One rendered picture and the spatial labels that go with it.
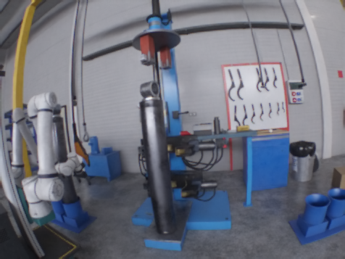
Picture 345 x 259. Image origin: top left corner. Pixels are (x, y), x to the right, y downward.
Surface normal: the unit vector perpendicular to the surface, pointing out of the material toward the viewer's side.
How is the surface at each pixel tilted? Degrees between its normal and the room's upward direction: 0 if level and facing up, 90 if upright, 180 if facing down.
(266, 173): 90
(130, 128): 90
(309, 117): 90
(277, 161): 90
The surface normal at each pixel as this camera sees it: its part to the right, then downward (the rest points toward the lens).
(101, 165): -0.23, 0.08
